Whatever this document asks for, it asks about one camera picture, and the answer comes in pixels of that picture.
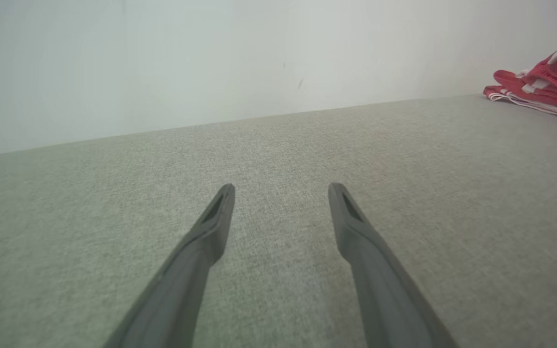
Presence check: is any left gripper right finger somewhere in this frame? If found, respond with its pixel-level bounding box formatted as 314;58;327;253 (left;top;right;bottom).
328;182;458;348

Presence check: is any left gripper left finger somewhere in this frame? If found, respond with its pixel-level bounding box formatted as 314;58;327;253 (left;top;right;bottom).
102;183;236;348

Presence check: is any red Bulls 23 jersey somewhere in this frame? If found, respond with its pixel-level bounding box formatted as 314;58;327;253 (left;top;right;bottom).
483;70;557;126

